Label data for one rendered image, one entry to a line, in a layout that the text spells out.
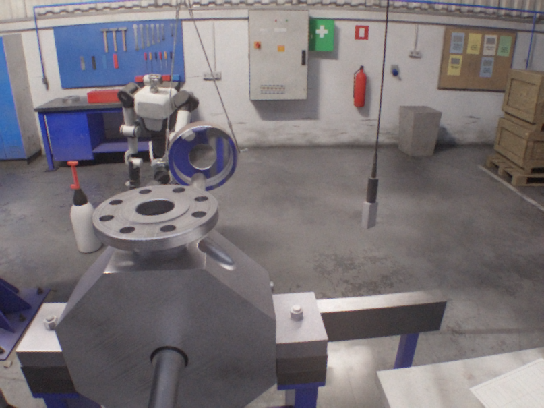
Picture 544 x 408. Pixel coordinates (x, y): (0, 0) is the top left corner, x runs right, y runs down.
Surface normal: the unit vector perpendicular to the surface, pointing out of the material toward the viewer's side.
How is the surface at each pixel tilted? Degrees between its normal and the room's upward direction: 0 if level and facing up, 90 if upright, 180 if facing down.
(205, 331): 90
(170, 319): 90
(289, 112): 90
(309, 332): 0
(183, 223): 0
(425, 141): 93
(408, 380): 0
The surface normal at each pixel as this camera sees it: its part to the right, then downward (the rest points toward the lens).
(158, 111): -0.18, 0.60
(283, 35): 0.07, 0.41
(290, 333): 0.00, -0.91
